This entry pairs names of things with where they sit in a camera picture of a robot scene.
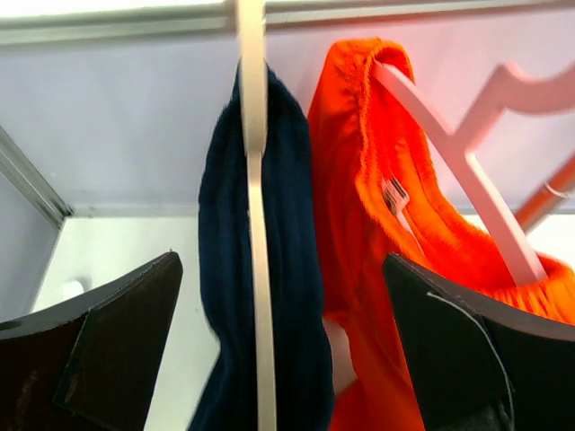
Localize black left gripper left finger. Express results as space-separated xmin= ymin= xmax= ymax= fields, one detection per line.
xmin=1 ymin=251 xmax=183 ymax=430

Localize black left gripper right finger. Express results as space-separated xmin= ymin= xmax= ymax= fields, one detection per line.
xmin=383 ymin=254 xmax=574 ymax=430

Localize navy blue shorts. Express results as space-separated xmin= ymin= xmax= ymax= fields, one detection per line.
xmin=190 ymin=74 xmax=335 ymax=431

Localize orange shorts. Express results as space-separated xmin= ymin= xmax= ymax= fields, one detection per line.
xmin=308 ymin=39 xmax=574 ymax=430

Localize pink plastic hanger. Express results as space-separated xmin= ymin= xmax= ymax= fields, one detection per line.
xmin=374 ymin=62 xmax=574 ymax=285

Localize beige plastic hanger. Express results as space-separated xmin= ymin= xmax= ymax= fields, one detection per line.
xmin=236 ymin=0 xmax=277 ymax=431

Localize silver clothes rack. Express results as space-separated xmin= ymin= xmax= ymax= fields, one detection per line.
xmin=1 ymin=1 xmax=574 ymax=47

